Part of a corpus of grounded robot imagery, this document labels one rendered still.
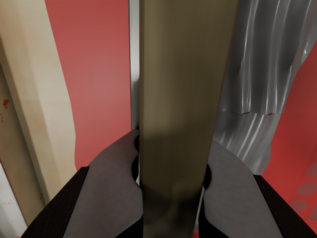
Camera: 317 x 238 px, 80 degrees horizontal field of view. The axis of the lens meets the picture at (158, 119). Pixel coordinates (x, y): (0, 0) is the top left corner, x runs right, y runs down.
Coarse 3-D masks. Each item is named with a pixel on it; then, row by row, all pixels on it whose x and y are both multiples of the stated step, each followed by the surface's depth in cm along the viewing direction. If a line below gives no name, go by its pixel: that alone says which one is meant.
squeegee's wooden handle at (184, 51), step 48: (144, 0) 5; (192, 0) 5; (240, 0) 6; (144, 48) 6; (192, 48) 6; (144, 96) 7; (192, 96) 6; (144, 144) 8; (192, 144) 7; (144, 192) 9; (192, 192) 8
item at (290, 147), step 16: (80, 112) 18; (96, 112) 18; (112, 112) 18; (128, 112) 18; (288, 112) 18; (80, 128) 19; (96, 128) 19; (112, 128) 19; (128, 128) 19; (288, 128) 19; (304, 128) 19; (80, 144) 20; (96, 144) 20; (272, 144) 20; (288, 144) 20; (304, 144) 20; (80, 160) 21; (272, 160) 21; (288, 160) 20; (304, 160) 20; (272, 176) 22; (288, 176) 21; (288, 192) 23
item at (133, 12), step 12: (132, 0) 11; (132, 12) 11; (132, 24) 11; (132, 36) 12; (132, 48) 12; (132, 60) 12; (132, 72) 13; (132, 84) 13; (132, 96) 13; (132, 108) 14; (132, 120) 14
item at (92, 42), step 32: (64, 0) 14; (96, 0) 14; (64, 32) 15; (96, 32) 15; (128, 32) 15; (64, 64) 16; (96, 64) 16; (128, 64) 16; (96, 96) 18; (128, 96) 18; (288, 96) 17
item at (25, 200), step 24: (0, 72) 16; (0, 96) 17; (0, 120) 17; (0, 144) 17; (24, 144) 20; (0, 168) 17; (24, 168) 20; (0, 192) 19; (24, 192) 20; (0, 216) 20; (24, 216) 20
